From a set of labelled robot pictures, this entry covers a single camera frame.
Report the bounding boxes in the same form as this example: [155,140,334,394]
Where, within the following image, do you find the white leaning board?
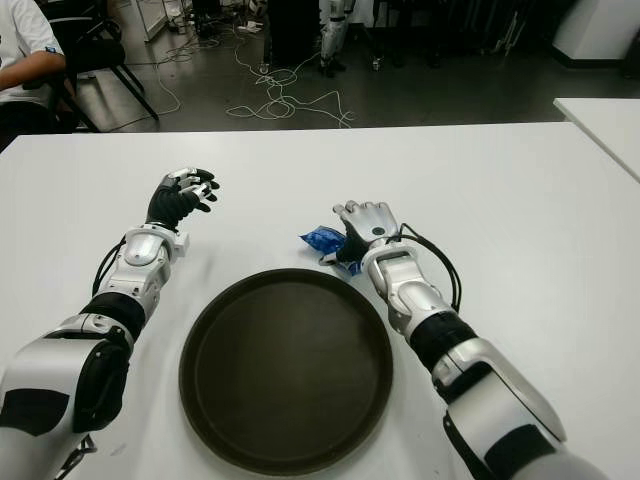
[144,0,174,44]

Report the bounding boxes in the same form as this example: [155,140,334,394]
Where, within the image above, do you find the black right forearm cable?
[398,222,464,314]

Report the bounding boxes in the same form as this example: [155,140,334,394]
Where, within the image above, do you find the white side table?
[552,97,640,184]

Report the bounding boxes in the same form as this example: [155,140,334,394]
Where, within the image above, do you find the standing humanoid robot legs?
[318,0,352,77]

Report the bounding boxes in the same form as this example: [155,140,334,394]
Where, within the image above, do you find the white cabinet black base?
[552,0,640,67]

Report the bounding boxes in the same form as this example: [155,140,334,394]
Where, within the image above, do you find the robot left hand black silver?
[146,167,221,233]

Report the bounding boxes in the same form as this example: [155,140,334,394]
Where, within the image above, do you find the tangled white floor cable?
[224,24,357,130]

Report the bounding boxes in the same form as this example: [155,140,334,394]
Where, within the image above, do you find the black chair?
[49,0,160,134]

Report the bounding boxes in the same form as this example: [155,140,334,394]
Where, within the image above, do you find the black forearm cable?
[92,238,127,297]
[398,222,464,314]

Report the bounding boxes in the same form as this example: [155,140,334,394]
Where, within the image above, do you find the blue Oreo cookie packet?
[298,225,364,277]

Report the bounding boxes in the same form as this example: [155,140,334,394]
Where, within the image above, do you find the round dark brown tray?
[178,268,395,476]

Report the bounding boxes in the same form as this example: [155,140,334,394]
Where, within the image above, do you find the black left forearm cable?
[92,238,127,297]

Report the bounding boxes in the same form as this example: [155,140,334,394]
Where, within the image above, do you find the robot right hand black silver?
[332,199,404,264]

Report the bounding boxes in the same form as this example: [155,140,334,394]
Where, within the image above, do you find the seated person white shirt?
[0,0,69,151]

